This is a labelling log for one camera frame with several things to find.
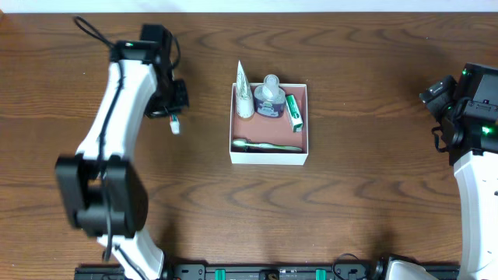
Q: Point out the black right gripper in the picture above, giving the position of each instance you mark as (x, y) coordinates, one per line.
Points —
(437, 97)

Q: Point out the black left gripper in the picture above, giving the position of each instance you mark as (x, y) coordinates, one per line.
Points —
(167, 103)

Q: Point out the teal toothpaste tube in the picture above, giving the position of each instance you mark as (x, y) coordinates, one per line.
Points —
(175, 124)

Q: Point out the green toothbrush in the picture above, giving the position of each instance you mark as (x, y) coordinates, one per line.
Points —
(245, 144)

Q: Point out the clear sanitizer bottle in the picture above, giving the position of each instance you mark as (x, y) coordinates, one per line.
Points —
(269, 98)

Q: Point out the green soap box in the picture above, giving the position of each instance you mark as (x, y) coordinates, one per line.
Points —
(293, 113)

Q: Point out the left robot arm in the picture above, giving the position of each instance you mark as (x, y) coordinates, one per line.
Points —
(100, 189)

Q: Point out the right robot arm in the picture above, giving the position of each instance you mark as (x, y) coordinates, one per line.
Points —
(466, 112)

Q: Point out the white standing tube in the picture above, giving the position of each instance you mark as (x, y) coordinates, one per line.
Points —
(244, 96)

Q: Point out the white box pink interior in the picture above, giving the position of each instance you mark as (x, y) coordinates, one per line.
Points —
(276, 131)

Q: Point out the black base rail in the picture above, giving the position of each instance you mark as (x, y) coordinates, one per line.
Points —
(343, 268)

